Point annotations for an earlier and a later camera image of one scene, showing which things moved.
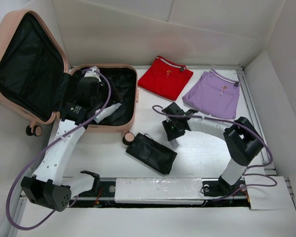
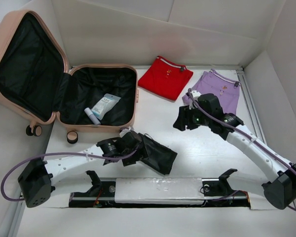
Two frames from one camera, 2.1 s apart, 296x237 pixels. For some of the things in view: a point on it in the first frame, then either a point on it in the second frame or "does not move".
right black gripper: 170,134 -> 183,118
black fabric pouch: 151,153 does not move
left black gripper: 100,85 -> 139,155
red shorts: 165,77 does not move
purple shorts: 213,94 does not move
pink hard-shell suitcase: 30,75 does not move
